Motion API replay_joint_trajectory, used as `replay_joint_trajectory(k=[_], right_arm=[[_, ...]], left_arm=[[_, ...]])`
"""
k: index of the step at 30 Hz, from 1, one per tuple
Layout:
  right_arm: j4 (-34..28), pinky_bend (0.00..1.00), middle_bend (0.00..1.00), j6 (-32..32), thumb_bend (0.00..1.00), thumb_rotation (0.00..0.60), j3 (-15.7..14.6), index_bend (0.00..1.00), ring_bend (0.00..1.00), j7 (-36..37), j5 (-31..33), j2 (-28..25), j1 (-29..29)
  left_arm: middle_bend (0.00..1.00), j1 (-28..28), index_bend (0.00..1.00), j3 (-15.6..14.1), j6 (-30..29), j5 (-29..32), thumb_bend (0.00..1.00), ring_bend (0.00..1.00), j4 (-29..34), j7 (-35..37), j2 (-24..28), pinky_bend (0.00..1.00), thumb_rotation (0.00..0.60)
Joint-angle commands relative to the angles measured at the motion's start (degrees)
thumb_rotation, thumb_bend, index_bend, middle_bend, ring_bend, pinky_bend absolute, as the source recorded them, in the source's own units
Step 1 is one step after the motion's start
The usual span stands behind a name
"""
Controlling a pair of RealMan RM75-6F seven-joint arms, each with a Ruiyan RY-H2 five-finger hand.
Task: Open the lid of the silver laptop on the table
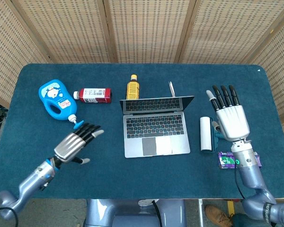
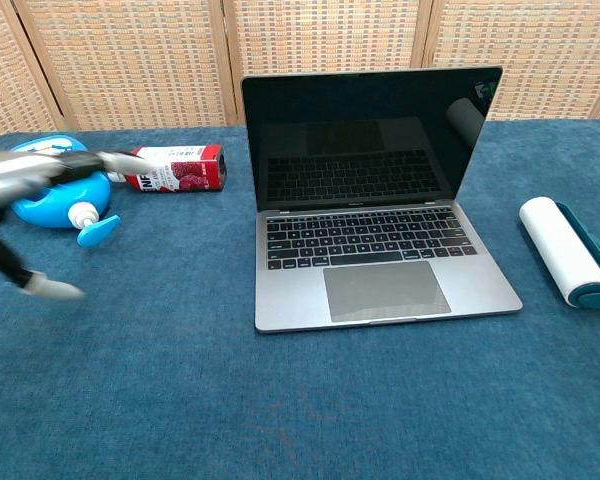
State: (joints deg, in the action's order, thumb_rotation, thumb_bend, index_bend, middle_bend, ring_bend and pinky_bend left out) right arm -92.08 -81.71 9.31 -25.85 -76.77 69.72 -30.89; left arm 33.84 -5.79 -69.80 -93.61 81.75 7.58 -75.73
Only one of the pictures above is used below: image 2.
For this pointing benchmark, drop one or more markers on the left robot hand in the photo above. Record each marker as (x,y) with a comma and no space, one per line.
(15,172)

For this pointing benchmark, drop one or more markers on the silver laptop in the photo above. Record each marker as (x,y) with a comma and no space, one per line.
(380,290)

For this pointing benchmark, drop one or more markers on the blue pump detergent bottle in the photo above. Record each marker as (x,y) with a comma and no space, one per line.
(90,197)

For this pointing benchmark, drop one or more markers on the woven wooden folding screen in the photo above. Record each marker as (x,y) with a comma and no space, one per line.
(130,60)

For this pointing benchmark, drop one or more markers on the red juice bottle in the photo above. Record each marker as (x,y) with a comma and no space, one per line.
(190,170)

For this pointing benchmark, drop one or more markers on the teal table cloth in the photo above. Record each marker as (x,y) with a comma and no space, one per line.
(130,390)

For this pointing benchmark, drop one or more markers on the teal lint roller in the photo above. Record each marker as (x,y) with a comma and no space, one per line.
(560,245)

